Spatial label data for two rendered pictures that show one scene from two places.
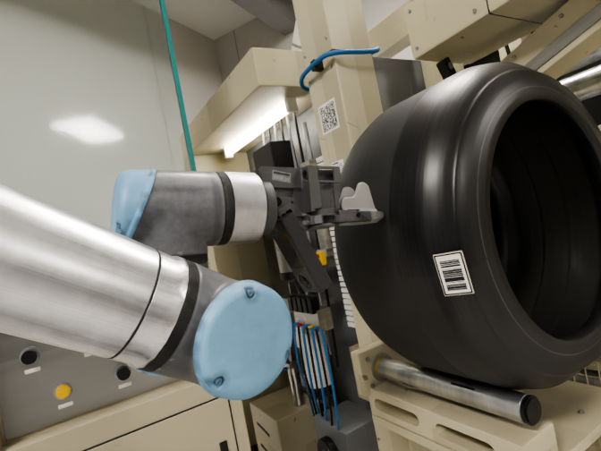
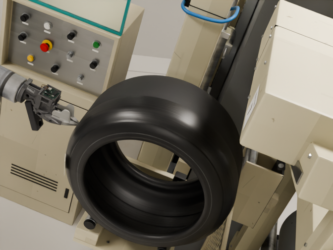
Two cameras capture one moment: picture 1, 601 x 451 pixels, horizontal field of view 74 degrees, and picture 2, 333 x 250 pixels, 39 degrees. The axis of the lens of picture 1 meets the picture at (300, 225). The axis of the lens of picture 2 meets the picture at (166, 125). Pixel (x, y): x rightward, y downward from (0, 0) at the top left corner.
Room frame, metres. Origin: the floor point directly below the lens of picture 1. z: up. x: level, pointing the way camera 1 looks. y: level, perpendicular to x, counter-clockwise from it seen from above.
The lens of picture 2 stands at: (-0.25, -1.04, 2.24)
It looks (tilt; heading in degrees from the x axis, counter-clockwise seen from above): 36 degrees down; 34
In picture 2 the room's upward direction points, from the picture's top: 20 degrees clockwise
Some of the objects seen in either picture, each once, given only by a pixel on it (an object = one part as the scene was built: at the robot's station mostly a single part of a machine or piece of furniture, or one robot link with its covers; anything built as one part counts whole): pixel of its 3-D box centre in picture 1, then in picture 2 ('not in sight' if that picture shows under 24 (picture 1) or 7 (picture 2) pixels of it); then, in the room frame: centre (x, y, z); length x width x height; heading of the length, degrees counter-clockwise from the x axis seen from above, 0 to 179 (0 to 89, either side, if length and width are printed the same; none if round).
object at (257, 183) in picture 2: not in sight; (252, 180); (1.22, -0.54, 1.05); 0.20 x 0.15 x 0.30; 31
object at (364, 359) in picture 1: (420, 346); (152, 178); (0.99, -0.24, 0.90); 0.40 x 0.03 x 0.10; 121
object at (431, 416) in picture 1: (446, 417); (103, 204); (0.77, -0.21, 0.84); 0.36 x 0.09 x 0.06; 31
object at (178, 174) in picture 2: not in sight; (179, 179); (1.03, -0.34, 0.97); 0.05 x 0.04 x 0.05; 121
